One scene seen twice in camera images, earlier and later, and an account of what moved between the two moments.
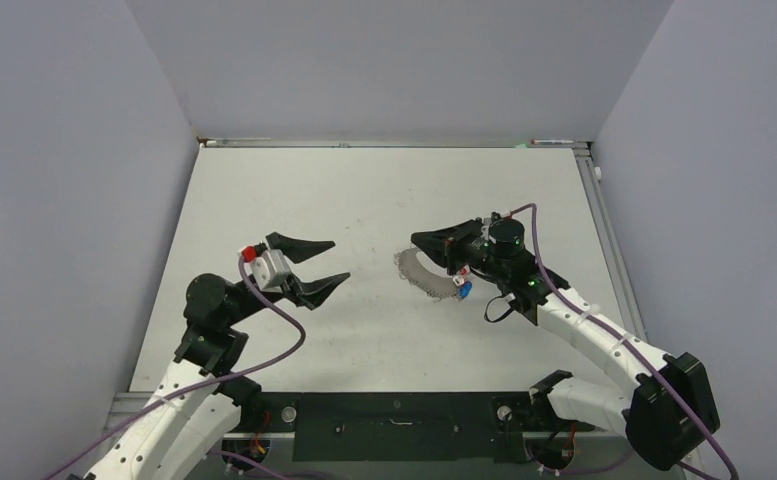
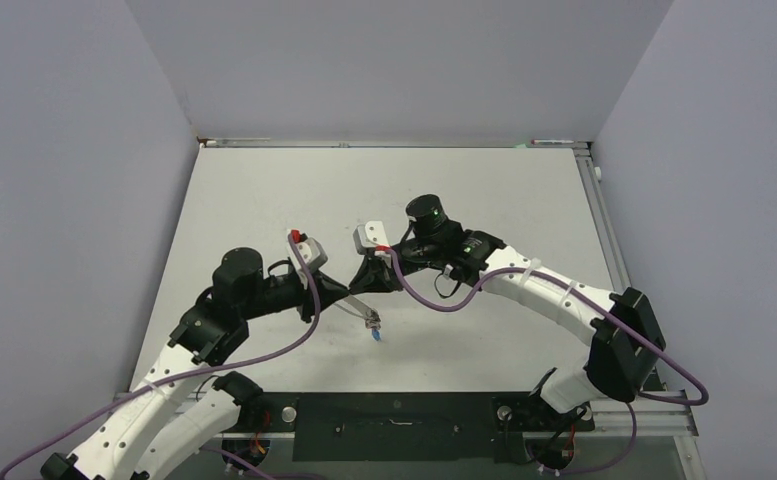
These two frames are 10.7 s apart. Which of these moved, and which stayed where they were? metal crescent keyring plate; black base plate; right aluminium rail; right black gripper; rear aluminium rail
Moved: right black gripper; metal crescent keyring plate
Stayed: black base plate; right aluminium rail; rear aluminium rail
